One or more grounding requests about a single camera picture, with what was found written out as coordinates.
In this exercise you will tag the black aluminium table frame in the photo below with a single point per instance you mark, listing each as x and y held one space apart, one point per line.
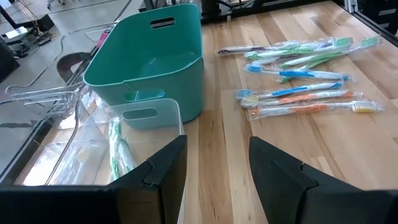
373 18

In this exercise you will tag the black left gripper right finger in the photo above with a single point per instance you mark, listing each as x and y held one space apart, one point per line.
311 202

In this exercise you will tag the small frosted plastic bin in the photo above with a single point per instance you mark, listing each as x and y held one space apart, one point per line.
168 118

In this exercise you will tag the orange wrapped toothbrush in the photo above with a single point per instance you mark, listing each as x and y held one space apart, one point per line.
295 99
311 109

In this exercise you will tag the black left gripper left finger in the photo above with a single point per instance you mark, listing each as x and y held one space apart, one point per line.
77 205

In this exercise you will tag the magenta pouch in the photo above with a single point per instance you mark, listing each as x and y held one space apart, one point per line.
103 39

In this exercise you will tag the pale toothbrush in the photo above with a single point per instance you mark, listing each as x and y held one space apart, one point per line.
82 161

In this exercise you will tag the teal plastic bin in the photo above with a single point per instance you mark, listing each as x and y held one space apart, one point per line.
140 37

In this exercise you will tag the purple toothbrush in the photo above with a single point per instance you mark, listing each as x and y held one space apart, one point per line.
242 49

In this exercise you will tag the silver metal bracket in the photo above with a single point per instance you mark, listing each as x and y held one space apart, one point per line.
353 5

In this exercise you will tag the black curved clamp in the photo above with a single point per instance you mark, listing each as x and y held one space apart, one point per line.
74 56

